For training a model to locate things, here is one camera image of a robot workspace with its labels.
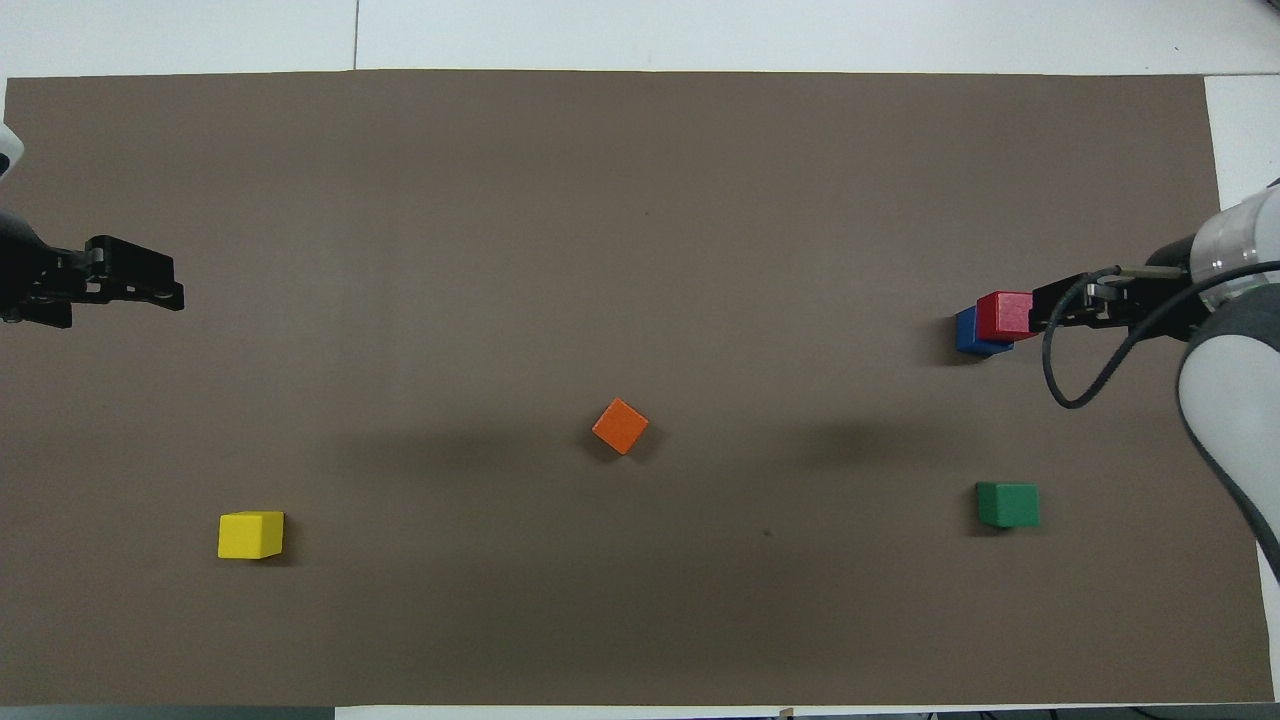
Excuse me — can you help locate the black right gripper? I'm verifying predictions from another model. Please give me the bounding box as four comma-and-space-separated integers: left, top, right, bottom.
1029, 236, 1217, 343

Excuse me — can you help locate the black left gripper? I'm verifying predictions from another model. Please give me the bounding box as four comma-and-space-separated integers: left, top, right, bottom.
0, 208, 187, 330

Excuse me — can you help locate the red wooden block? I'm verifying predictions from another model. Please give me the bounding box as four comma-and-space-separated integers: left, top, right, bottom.
975, 291, 1037, 344

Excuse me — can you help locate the blue wooden block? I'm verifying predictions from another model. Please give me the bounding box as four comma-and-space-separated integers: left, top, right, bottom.
954, 307, 1015, 359

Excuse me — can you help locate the green wooden block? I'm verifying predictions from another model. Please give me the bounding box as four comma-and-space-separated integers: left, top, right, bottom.
975, 481, 1042, 530

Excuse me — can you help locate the yellow wooden block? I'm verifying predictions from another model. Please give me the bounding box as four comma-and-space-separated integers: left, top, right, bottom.
217, 510, 286, 561

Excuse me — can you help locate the orange wooden block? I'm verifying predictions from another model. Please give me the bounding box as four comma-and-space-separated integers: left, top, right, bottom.
591, 397, 651, 457

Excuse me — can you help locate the brown table mat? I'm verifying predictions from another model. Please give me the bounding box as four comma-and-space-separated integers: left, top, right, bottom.
0, 69, 1277, 708

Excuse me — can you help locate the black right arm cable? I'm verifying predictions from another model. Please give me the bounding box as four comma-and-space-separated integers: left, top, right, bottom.
1041, 260, 1280, 410

